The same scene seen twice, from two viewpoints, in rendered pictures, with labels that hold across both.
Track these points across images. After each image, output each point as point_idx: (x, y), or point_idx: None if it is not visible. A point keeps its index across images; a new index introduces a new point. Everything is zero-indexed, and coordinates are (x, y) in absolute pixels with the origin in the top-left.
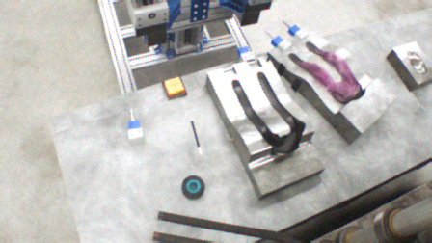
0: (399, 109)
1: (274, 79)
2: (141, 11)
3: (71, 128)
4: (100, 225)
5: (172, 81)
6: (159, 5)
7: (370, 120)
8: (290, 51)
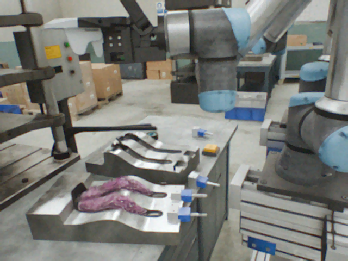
0: (11, 253)
1: (157, 166)
2: (266, 120)
3: (224, 125)
4: (172, 120)
5: (214, 146)
6: (265, 125)
7: (57, 182)
8: (168, 197)
